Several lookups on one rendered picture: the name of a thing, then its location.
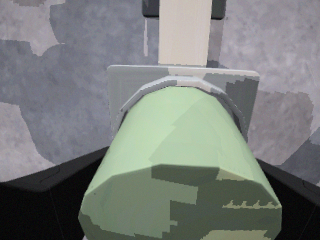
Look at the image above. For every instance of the white balance beam with square pans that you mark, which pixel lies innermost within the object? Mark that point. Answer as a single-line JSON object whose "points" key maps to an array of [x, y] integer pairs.
{"points": [[184, 27]]}

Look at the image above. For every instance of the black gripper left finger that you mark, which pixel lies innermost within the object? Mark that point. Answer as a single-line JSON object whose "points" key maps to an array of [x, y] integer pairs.
{"points": [[45, 204]]}

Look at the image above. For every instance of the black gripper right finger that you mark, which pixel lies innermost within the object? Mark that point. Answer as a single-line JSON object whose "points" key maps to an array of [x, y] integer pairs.
{"points": [[300, 204]]}

